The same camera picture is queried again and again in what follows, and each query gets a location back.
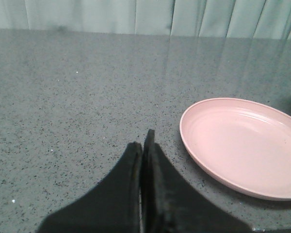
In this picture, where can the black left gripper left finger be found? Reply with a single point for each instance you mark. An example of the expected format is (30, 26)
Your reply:
(110, 207)

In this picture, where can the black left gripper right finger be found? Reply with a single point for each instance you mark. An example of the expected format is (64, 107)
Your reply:
(172, 205)

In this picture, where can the pink plate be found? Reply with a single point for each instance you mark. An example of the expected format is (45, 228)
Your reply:
(243, 144)

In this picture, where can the white curtain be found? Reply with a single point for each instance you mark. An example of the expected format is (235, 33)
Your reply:
(262, 19)

